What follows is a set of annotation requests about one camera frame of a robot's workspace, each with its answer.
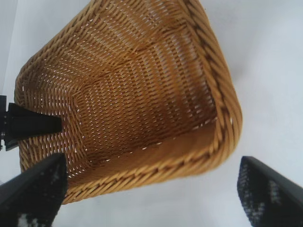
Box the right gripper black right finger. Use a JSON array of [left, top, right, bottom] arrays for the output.
[[236, 156, 303, 227]]

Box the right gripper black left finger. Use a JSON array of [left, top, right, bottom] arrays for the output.
[[0, 153, 68, 227]]

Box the woven wicker basket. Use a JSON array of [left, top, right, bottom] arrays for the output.
[[14, 0, 243, 205]]

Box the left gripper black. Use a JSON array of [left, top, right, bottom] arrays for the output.
[[0, 94, 63, 152]]

